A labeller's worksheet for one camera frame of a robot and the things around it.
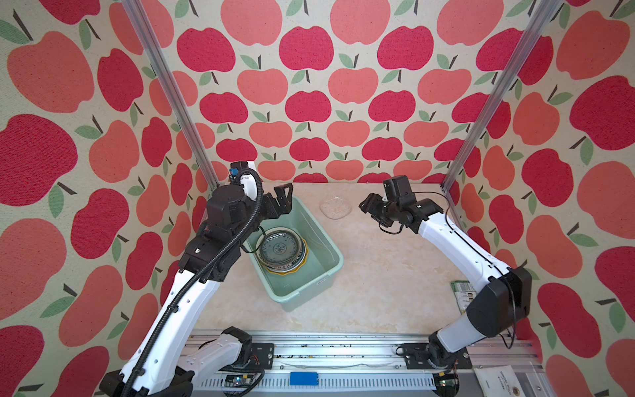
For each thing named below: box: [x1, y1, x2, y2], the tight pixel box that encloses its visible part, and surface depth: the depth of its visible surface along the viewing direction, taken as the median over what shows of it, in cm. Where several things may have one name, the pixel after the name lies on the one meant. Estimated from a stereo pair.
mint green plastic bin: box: [243, 196, 344, 312], surface depth 83 cm
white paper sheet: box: [472, 365, 526, 397], surface depth 70 cm
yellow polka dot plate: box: [261, 240, 310, 276], surface depth 92 cm
